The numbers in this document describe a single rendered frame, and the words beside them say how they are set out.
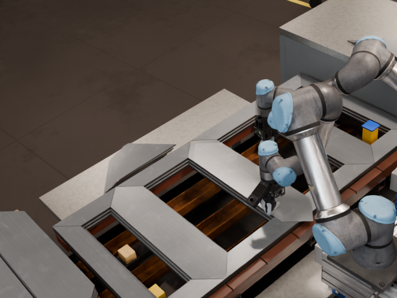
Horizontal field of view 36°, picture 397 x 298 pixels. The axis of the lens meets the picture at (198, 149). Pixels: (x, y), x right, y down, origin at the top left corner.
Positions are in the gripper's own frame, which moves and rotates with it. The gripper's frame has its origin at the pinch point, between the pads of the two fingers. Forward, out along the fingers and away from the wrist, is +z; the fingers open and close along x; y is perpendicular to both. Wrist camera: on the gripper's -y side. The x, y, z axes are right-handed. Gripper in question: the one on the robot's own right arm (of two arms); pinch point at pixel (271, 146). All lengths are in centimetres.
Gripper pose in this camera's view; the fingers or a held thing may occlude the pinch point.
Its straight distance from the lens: 282.1
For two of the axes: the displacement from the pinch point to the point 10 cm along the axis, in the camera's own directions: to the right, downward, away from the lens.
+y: -7.6, 4.8, -4.5
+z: 1.1, 7.7, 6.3
